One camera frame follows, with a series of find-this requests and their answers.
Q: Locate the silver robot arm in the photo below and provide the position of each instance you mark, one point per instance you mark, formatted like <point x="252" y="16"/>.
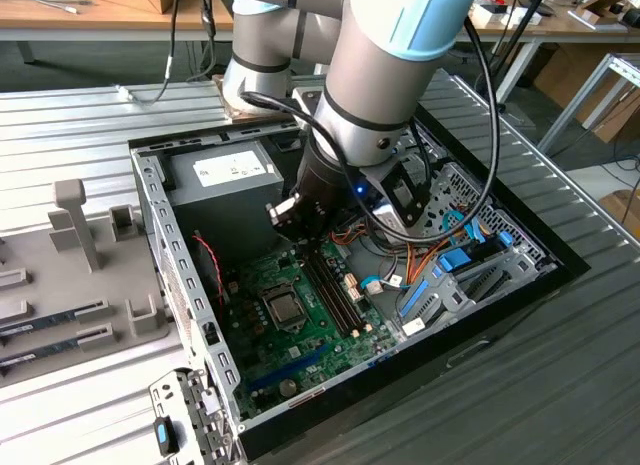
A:
<point x="370" y="85"/>

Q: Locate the grey power supply unit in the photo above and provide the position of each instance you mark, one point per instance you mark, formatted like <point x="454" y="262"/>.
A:
<point x="225" y="205"/>

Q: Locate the black RAM slot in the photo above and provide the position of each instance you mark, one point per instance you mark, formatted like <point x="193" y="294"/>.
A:
<point x="341" y="291"/>
<point x="330" y="295"/>
<point x="335" y="293"/>
<point x="347" y="289"/>

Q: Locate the black case fan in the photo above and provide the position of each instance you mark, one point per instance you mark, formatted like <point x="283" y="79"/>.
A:
<point x="206" y="272"/>

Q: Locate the blue disk carrier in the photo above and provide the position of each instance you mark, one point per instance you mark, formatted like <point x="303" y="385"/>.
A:
<point x="454" y="260"/>

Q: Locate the green motherboard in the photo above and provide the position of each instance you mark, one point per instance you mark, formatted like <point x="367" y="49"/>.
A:
<point x="320" y="345"/>

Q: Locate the blue expansion slot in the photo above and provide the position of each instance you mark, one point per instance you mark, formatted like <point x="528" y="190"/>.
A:
<point x="290" y="367"/>

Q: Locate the grey disk bay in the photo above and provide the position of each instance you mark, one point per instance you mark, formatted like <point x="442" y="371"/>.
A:
<point x="500" y="280"/>

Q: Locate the black PC case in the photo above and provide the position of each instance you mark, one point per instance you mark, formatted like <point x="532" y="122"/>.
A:
<point x="400" y="372"/>

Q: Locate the round coin battery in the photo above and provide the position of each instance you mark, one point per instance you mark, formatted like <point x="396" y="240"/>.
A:
<point x="289" y="386"/>

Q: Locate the grey parts rack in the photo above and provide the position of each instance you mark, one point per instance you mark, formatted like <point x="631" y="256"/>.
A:
<point x="110" y="280"/>

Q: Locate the small white box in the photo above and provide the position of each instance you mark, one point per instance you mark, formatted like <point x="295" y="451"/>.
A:
<point x="487" y="15"/>

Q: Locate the black stand pole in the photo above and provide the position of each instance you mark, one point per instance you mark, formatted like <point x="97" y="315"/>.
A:
<point x="520" y="30"/>

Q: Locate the wooden desk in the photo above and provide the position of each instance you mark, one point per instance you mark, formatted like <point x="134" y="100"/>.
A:
<point x="50" y="15"/>
<point x="550" y="25"/>

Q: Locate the teal latch tab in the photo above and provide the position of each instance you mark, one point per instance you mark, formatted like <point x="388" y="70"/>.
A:
<point x="162" y="435"/>

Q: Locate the small cardboard box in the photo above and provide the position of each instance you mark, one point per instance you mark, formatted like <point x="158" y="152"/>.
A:
<point x="622" y="210"/>

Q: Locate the large cardboard box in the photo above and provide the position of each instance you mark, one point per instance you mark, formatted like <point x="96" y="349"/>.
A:
<point x="617" y="117"/>

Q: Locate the dark blue RAM stick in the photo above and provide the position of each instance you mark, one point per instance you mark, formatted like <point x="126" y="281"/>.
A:
<point x="40" y="352"/>
<point x="40" y="324"/>

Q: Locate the open cardboard box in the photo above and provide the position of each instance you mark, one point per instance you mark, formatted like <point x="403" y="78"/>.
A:
<point x="600" y="5"/>

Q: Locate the white wrist camera black mount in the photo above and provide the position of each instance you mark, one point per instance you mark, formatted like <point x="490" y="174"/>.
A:
<point x="395" y="195"/>

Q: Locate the brown arm base plate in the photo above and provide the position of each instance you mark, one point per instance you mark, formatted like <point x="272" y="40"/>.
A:
<point x="250" y="117"/>

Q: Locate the grey card retention bracket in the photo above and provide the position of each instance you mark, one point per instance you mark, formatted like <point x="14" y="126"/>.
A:
<point x="175" y="395"/>

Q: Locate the aluminium shelf frame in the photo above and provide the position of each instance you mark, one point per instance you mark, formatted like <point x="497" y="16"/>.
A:
<point x="580" y="92"/>

